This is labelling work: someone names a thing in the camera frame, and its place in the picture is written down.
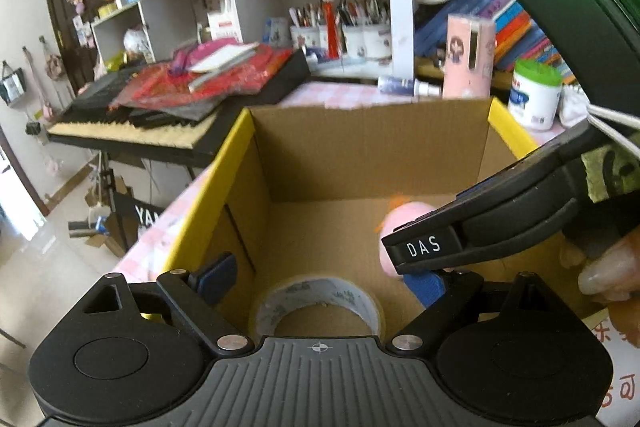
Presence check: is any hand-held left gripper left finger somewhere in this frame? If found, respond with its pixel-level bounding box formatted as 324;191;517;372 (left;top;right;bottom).
80;253;253;355

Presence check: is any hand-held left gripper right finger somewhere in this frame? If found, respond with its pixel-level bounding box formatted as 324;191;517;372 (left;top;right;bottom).
392;268;566;355

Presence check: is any pink plush toy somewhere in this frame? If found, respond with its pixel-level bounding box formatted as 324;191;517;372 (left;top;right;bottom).
376;198;453;279

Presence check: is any clear tape roll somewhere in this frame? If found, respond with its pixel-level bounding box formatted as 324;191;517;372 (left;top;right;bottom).
248;274;385;339

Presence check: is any yellow cardboard box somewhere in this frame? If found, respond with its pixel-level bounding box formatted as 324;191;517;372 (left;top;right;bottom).
147;97;591;343

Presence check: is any person's right hand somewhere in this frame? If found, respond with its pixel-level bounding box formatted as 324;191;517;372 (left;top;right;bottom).
560;234;640;333

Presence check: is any white jar green lid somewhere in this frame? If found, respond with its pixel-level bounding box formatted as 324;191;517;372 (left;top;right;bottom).
506;58;564;131

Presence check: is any camouflage cloth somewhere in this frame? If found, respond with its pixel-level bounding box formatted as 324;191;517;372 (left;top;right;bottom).
581;138;640;204

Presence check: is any black keyboard stand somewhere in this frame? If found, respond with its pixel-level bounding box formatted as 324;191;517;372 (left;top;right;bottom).
89;151;203;260

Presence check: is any pink cartoon box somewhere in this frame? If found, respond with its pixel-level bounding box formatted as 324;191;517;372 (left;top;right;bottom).
441;13;497;101

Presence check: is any small white tube bottle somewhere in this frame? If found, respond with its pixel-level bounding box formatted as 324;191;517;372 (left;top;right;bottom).
376;75;442;99

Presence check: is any black electronic keyboard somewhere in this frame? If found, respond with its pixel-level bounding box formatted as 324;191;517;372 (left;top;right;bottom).
46;48;312;168

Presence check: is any row of colourful books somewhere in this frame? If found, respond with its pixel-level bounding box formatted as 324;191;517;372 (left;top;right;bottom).
414;0;578;85

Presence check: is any cartoon desk mat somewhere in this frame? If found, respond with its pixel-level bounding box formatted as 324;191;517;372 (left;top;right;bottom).
580;304;640;427

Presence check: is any red printed cloth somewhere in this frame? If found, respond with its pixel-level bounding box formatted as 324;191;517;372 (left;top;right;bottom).
117;44;296;110

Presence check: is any white pen cup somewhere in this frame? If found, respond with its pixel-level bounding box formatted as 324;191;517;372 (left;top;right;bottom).
289;4;322;54
340;0;366;58
361;0;394;61

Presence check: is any white notebook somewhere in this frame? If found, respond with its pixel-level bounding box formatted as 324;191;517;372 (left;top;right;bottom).
189;43;261;75

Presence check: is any red tassel ornament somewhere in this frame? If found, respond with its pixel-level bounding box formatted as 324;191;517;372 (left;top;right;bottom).
319;0;345;61

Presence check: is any white plastic bag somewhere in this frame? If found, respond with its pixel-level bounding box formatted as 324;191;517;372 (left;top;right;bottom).
122;26;154;58

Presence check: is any red white paper box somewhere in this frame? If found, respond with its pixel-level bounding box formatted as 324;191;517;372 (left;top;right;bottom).
206;0;242;44

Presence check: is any dark hanging bag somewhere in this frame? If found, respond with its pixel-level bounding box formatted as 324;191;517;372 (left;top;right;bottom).
0;61;27;108

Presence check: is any white cable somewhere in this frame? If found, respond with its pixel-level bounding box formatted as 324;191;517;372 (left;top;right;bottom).
586;103;640;144

